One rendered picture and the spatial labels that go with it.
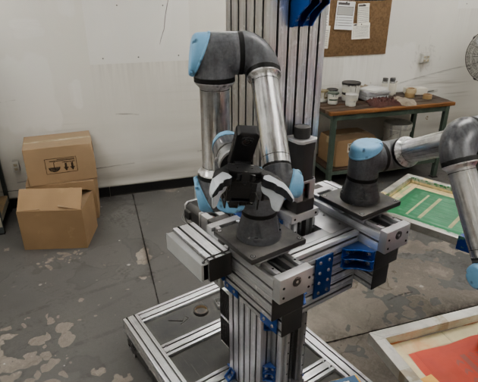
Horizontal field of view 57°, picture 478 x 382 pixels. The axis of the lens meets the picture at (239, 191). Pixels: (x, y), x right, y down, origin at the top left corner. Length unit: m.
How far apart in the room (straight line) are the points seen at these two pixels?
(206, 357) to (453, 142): 1.72
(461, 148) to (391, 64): 4.23
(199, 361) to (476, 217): 1.65
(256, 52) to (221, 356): 1.74
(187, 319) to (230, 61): 1.86
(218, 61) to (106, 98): 3.38
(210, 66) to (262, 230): 0.53
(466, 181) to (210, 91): 0.75
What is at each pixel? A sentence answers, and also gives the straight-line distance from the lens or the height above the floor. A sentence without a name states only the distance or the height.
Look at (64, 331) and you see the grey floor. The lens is 3.19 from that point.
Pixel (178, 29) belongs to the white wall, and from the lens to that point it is 4.54.
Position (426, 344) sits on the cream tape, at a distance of 1.65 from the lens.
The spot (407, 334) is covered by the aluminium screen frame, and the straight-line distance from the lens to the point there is 1.62.
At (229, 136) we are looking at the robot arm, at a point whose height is 1.69.
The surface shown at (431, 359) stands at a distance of 1.60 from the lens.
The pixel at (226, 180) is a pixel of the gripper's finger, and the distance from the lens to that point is 0.83.
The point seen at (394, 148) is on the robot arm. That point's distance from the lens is 1.74.
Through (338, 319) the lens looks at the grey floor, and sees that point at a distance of 3.15.
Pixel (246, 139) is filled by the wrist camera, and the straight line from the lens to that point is 0.86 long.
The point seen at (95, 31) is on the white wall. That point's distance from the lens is 4.46.
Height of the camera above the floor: 2.02
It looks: 25 degrees down
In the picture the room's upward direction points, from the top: straight up
